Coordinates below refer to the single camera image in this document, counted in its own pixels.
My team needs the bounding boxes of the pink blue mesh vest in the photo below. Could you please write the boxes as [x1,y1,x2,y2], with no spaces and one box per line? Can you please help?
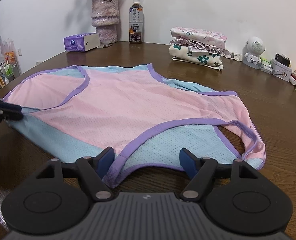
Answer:
[4,64,265,187]

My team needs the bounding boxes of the folded floral clothes stack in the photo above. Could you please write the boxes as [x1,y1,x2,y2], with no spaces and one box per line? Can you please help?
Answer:
[169,27,229,70]

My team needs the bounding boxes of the cluttered side shelf items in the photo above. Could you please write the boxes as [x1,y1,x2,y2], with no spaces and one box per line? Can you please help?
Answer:
[0,40,22,88]

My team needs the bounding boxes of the purple tissue pack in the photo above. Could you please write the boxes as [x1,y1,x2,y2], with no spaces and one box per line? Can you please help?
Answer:
[63,33,101,52]

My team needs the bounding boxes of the white power strip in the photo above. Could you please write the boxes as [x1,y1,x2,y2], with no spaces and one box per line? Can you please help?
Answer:
[230,52,243,61]

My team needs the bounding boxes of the green white small boxes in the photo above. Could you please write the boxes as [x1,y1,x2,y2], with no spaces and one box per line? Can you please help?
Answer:
[259,57,273,74]

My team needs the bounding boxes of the grey printed tin box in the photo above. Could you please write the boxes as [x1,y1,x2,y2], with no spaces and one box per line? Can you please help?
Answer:
[270,59,292,82]

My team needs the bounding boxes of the white astronaut figurine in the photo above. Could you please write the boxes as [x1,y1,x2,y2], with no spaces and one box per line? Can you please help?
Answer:
[243,36,265,69]

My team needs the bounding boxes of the fuzzy purple vase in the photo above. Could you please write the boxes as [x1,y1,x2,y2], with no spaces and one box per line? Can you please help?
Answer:
[92,0,120,46]

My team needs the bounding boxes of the oolong tea bottle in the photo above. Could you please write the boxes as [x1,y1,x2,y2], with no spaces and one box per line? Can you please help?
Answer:
[128,0,144,43]

